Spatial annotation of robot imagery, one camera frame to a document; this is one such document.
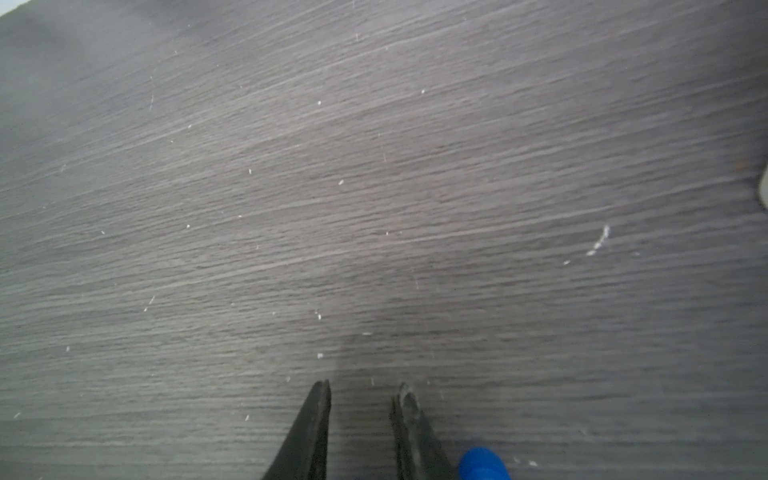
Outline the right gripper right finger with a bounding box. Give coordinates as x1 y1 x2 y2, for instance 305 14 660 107
390 383 459 480

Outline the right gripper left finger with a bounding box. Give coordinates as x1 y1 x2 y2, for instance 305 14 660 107
262 380 332 480

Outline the white rectangular box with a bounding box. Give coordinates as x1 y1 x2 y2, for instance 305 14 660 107
758 167 768 210

